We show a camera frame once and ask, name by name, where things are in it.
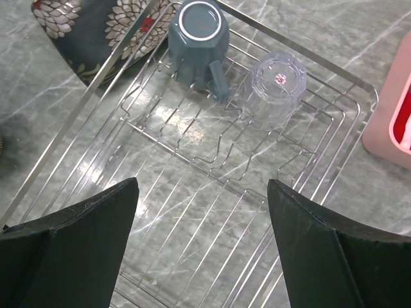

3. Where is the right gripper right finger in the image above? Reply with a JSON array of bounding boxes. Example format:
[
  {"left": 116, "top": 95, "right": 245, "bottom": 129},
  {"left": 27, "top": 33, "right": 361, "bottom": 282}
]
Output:
[{"left": 267, "top": 179, "right": 410, "bottom": 307}]

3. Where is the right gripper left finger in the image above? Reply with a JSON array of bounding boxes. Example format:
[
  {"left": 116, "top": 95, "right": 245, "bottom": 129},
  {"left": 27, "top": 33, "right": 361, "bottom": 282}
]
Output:
[{"left": 1, "top": 178, "right": 139, "bottom": 307}]

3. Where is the clear faceted glass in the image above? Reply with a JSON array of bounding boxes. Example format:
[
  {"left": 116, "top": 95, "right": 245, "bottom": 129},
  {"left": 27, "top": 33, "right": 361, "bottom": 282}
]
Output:
[{"left": 237, "top": 51, "right": 307, "bottom": 131}]

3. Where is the black floral square plate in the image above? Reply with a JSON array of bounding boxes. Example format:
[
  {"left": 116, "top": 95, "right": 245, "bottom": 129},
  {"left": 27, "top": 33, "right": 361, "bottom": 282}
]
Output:
[{"left": 31, "top": 0, "right": 177, "bottom": 85}]

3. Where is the grey blue ceramic mug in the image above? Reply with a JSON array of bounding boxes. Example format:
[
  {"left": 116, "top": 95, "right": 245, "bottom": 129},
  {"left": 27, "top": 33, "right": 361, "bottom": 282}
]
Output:
[{"left": 168, "top": 1, "right": 230, "bottom": 103}]

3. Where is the black patterned ceramic bowl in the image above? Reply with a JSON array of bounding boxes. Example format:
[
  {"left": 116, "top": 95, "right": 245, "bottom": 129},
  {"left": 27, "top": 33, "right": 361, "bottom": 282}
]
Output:
[{"left": 0, "top": 134, "right": 3, "bottom": 156}]

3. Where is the pink divided organizer tray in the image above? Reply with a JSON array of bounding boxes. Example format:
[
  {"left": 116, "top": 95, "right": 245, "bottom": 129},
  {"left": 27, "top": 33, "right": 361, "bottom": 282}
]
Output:
[{"left": 362, "top": 33, "right": 410, "bottom": 169}]

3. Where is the red cloth left compartment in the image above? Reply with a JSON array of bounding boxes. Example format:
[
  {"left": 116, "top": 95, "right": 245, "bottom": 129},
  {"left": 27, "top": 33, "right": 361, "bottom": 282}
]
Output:
[{"left": 394, "top": 104, "right": 410, "bottom": 143}]

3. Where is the metal wire dish rack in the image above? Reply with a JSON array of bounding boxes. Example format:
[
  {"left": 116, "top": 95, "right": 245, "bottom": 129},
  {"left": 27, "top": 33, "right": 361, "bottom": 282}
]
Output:
[{"left": 2, "top": 1, "right": 378, "bottom": 307}]

